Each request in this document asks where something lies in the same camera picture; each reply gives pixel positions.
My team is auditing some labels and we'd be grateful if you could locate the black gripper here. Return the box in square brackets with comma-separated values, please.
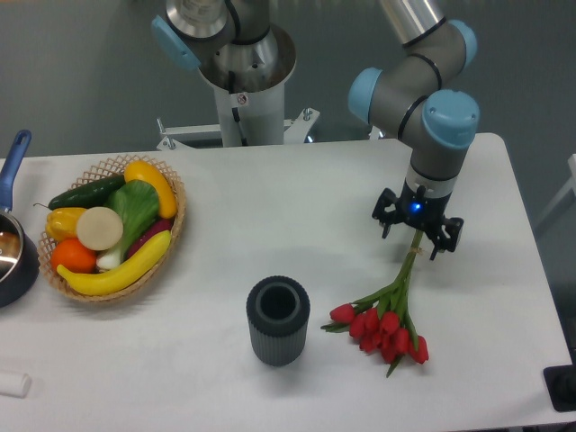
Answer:
[372, 183, 464, 261]

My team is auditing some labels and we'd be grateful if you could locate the red tulip bouquet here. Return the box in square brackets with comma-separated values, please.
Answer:
[321, 231, 429, 376]

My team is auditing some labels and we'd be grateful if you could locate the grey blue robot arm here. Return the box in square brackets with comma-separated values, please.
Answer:
[151, 1, 480, 252]

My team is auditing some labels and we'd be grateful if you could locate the dark grey ribbed vase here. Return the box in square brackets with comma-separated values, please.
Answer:
[246, 275, 311, 366]

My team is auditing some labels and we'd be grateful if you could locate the black device at edge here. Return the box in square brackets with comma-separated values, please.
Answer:
[543, 364, 575, 412]

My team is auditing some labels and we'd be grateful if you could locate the purple eggplant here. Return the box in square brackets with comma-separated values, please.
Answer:
[125, 219, 173, 259]

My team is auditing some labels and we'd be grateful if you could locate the green bok choy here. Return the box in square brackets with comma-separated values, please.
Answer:
[96, 180, 159, 272]

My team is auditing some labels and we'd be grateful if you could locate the yellow squash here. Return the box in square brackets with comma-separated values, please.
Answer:
[124, 160, 177, 219]

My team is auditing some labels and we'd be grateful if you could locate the yellow banana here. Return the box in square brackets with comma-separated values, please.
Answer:
[57, 230, 172, 296]

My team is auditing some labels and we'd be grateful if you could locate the beige round disc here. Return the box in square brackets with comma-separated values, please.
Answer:
[76, 207, 123, 251]

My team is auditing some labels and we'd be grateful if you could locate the green cucumber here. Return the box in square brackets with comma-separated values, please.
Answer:
[34, 175, 125, 211]

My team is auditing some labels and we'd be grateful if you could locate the orange fruit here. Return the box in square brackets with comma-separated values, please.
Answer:
[50, 238, 96, 274]

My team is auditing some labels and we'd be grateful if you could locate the yellow bell pepper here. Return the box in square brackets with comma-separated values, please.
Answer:
[45, 207, 86, 242]

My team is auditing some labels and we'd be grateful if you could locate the white cylinder object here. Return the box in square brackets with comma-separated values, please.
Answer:
[0, 370, 32, 399]

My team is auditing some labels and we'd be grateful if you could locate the white frame at right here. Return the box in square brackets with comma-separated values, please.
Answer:
[535, 154, 575, 232]

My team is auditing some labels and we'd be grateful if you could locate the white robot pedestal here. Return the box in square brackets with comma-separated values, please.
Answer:
[151, 17, 320, 148]

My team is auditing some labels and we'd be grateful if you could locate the black cable on pedestal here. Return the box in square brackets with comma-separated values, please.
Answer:
[226, 70, 248, 147]

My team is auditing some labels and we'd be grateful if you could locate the blue handled saucepan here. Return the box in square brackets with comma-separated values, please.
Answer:
[1, 130, 40, 308]

